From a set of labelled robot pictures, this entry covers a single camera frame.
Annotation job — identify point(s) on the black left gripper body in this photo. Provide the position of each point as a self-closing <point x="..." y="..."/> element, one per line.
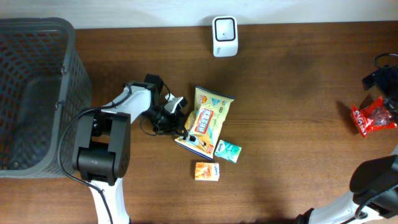
<point x="180" y="125"/>

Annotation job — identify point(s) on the yellow wet wipes pack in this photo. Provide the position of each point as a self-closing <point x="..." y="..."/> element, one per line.
<point x="205" y="122"/>

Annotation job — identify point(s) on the teal tissue pack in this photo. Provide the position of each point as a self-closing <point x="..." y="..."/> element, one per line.
<point x="228" y="151"/>

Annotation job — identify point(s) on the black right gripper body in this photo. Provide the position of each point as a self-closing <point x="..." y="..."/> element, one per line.
<point x="379" y="82"/>

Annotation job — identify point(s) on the white barcode scanner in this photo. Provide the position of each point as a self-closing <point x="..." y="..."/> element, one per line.
<point x="225" y="36"/>

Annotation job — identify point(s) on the orange tissue pack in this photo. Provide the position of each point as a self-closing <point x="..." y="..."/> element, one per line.
<point x="207" y="171"/>

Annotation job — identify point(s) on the red snack bag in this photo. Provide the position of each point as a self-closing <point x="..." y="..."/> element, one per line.
<point x="374" y="117"/>

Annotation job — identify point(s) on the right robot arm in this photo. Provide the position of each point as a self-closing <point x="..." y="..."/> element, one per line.
<point x="372" y="191"/>

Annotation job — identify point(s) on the grey plastic mesh basket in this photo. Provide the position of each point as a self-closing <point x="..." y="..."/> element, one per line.
<point x="44" y="85"/>

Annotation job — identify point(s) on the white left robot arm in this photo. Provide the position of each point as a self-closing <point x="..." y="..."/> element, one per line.
<point x="102" y="147"/>

